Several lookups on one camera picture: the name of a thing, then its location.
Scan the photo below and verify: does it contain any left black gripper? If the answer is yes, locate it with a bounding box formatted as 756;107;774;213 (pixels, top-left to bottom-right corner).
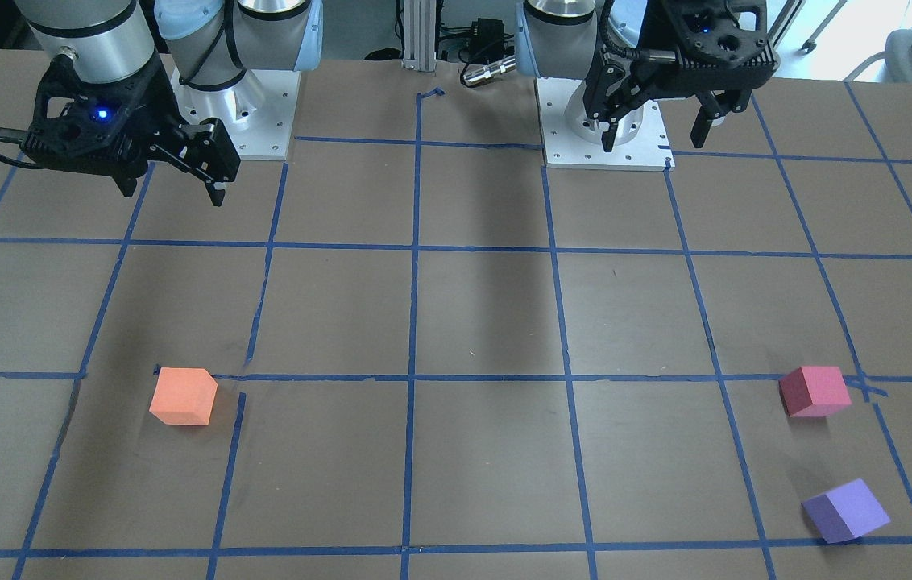
582;1;779;153

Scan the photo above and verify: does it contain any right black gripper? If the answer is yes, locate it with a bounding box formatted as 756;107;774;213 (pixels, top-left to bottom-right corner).
21;58;240;208

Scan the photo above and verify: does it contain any orange foam cube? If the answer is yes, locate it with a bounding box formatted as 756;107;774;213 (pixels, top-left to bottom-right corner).
149;367;219;426

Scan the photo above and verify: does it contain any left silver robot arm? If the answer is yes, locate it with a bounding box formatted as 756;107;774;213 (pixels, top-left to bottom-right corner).
515;1;779;153

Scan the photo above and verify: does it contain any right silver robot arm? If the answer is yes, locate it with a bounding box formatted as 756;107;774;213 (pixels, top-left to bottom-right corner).
2;1;323;206

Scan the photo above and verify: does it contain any silver cylindrical connector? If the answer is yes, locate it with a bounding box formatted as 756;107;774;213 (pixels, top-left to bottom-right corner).
459;56;517;89

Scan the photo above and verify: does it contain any red foam cube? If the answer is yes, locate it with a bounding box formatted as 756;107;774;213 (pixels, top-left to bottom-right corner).
777;366;852;418

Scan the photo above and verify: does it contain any purple foam cube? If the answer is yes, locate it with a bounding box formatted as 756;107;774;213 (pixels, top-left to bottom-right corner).
801;478;891;544

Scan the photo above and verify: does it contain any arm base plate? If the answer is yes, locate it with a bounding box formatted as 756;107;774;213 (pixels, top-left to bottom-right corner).
535;77;674;172
172;69;304;161

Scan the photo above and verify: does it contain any aluminium frame post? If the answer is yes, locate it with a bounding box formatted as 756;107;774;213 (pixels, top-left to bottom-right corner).
397;0;440;73

